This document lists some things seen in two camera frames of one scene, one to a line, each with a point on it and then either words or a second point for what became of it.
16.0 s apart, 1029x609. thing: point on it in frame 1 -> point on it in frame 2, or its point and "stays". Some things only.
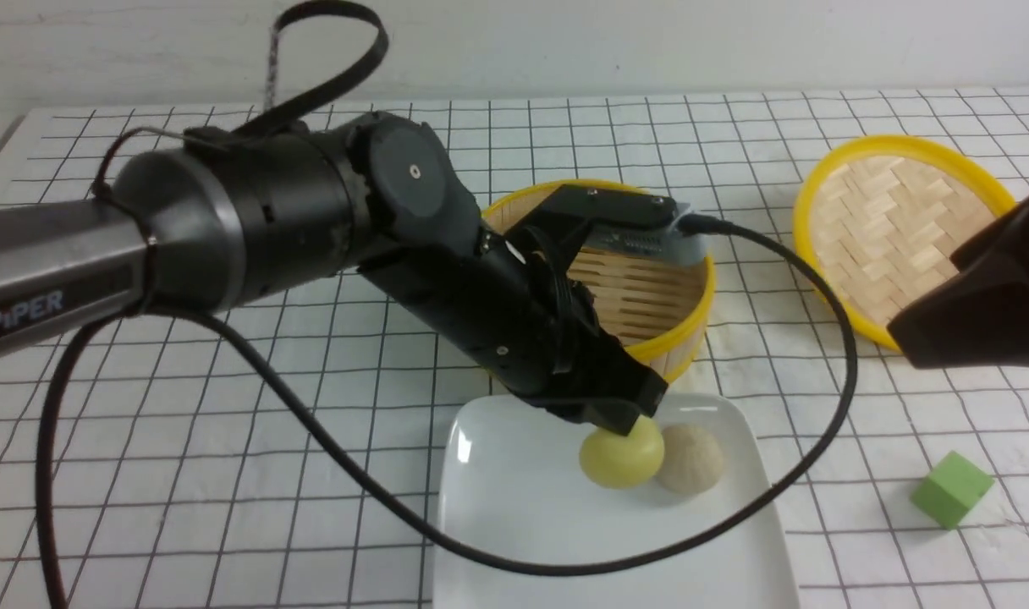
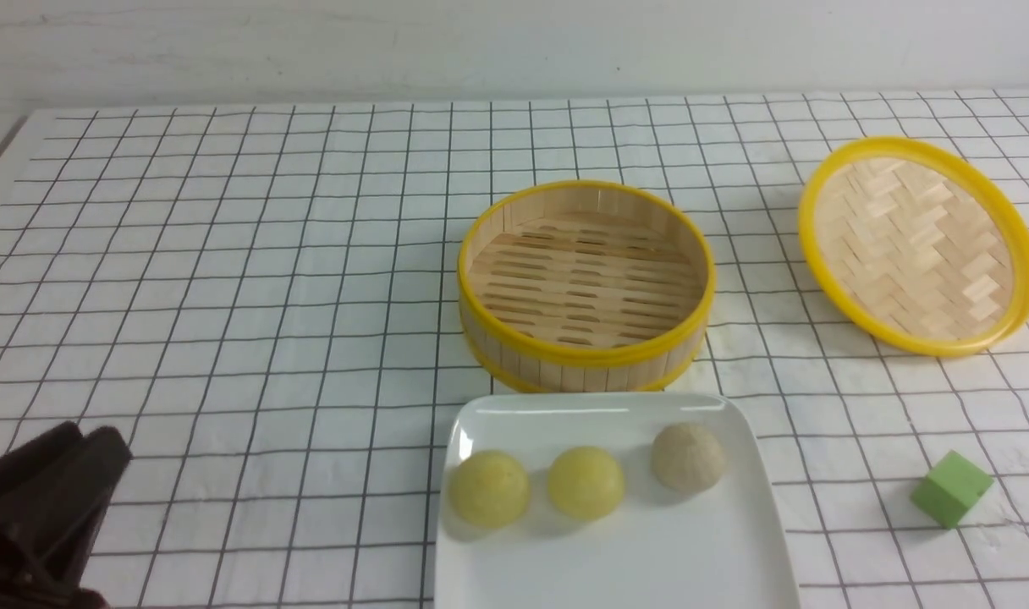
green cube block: (949, 491) stays
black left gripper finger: (618, 414) -> (0, 478)
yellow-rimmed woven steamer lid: (877, 218) stays
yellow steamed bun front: (622, 462) -> (586, 482)
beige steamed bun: (692, 459) stays
